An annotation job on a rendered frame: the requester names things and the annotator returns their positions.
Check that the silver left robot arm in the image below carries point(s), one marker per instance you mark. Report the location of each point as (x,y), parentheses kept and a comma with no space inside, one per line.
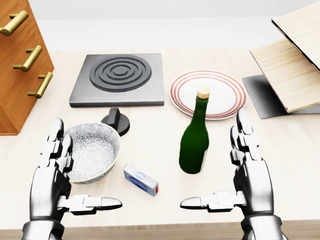
(40,231)

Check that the wooden cabinet drawer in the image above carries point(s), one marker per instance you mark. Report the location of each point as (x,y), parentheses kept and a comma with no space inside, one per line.
(15,80)
(10,47)
(25,105)

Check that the pale wooden rack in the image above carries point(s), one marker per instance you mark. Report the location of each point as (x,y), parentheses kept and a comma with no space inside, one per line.
(287,67)

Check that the small white blue box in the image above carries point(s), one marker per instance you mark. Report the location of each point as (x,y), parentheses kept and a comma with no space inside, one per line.
(140,179)

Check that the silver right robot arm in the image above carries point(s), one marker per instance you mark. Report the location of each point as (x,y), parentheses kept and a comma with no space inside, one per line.
(262,230)

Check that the patterned grey white bowl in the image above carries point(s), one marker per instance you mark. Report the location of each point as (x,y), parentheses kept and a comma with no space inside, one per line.
(96,150)

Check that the green glass bottle with cork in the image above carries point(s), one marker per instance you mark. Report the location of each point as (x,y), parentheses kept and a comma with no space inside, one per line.
(195,145)

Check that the white plate with red rings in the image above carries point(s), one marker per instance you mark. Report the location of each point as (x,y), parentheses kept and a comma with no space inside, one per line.
(225,100)

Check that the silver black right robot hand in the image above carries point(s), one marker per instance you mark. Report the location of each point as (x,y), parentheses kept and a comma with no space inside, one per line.
(257,190)

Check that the round black stove knob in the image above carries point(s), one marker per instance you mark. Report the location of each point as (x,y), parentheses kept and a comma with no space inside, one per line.
(117,120)

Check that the wooden cabinet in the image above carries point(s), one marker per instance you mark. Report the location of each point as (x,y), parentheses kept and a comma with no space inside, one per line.
(7,120)

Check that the flat dark stove plate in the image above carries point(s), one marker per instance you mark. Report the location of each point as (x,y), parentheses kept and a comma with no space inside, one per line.
(120,72)

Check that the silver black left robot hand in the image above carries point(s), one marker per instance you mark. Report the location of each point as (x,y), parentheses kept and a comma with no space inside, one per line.
(45,190)

